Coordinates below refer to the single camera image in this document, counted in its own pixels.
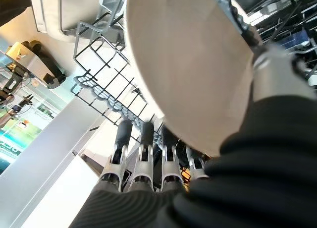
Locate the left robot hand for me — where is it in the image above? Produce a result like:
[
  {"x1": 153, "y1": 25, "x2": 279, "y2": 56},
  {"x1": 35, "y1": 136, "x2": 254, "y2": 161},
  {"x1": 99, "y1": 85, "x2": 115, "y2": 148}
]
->
[{"x1": 11, "y1": 94, "x2": 34, "y2": 114}]

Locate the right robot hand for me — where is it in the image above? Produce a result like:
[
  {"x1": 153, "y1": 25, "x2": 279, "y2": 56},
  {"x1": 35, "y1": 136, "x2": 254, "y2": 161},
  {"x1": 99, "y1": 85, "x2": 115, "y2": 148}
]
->
[{"x1": 69, "y1": 47, "x2": 317, "y2": 228}]

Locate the cream round plate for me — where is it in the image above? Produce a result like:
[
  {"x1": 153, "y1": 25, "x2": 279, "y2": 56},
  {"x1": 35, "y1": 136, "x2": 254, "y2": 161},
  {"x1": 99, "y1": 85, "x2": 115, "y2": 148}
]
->
[{"x1": 125, "y1": 0, "x2": 256, "y2": 157}]

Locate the left robot leg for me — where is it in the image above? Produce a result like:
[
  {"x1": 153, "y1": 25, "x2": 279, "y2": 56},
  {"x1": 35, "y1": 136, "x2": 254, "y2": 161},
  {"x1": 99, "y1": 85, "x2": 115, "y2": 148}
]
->
[{"x1": 6, "y1": 39, "x2": 67, "y2": 90}]

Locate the wire dishwasher rack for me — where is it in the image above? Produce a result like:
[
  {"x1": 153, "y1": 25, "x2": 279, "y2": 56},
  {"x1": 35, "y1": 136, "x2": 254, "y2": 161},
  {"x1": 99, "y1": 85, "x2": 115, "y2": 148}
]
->
[{"x1": 70, "y1": 0, "x2": 317, "y2": 149}]

